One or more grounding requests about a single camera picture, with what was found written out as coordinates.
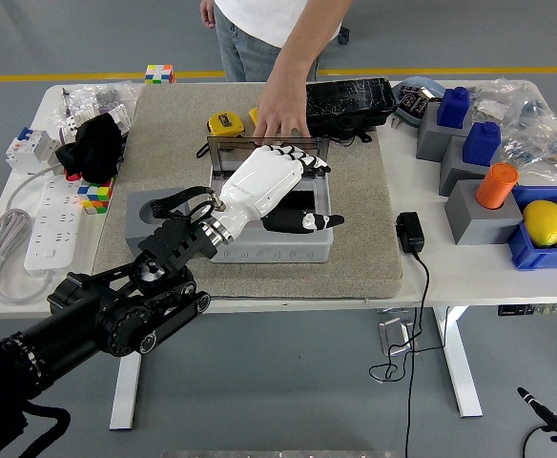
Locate person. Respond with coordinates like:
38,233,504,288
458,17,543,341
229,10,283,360
199,0,354,83

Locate blue plastic bin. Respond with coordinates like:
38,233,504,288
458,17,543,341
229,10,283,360
505,184,557,272

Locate dark chip packets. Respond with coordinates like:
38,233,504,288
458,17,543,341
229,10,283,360
397,85,435,118

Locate person's right hand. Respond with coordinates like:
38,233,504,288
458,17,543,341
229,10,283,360
199,0,217,30

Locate clear bags of parts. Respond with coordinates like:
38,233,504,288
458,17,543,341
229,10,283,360
500,131,557,186
468,77,557,139

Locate table control panel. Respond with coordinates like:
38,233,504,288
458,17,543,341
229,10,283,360
497,302,557,317

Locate multicolour puzzle cube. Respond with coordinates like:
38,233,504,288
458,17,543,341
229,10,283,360
76,177,116,217

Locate white plug adapter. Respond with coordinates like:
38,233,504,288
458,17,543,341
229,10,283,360
58,115,80,143

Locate white power strip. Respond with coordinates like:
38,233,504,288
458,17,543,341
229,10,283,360
23,178,87,277

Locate black adapter cord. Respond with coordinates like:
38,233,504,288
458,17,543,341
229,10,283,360
367,250,451,458

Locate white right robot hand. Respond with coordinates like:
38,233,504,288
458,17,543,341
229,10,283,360
516,386,557,454

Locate clear bag of small parts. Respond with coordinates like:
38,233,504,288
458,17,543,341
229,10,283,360
58,80,144,139

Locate person's left hand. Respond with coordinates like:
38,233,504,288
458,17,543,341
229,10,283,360
252,81,312,141

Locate yellow tape measure with strap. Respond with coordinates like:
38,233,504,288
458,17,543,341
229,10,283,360
196,112,246,158

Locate black power adapter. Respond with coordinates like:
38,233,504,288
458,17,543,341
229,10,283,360
395,211,426,254

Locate grey box with clear lid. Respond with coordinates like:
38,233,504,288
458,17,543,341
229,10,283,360
202,136,333,264

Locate yellow lemon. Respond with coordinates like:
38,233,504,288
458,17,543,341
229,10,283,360
522,199,557,248

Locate light blue tray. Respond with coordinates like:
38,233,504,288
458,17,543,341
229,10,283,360
391,75,447,129

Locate white circuit breaker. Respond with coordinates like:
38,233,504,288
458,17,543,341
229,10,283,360
5,126,63,176

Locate white labelled packet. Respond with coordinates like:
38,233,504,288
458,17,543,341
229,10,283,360
105,103,133,135

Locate blue plastic bottle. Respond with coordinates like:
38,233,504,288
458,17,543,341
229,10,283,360
462,121,503,168
436,86,473,130

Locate grey holder block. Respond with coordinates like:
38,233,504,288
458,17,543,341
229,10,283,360
124,188,198,254
444,178,526,247
415,102,475,163
438,135,504,198

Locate white table leg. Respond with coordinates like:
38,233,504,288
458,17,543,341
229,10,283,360
109,350,149,431
433,305,484,420

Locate black cloth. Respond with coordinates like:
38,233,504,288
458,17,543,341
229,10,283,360
54,113,126,185

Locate puzzle cube with white cross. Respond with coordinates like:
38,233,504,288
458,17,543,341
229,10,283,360
144,63,175,86

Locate grey-brown mat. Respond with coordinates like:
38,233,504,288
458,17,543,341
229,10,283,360
91,81,404,301

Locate orange cylinder battery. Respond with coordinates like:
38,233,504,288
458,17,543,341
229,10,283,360
474,162,521,210

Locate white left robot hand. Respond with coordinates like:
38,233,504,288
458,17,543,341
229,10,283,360
211,144,345,239

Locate metal bracket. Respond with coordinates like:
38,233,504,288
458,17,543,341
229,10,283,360
377,317,416,357

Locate black cracked case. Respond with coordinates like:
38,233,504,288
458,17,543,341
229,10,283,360
305,77,399,143

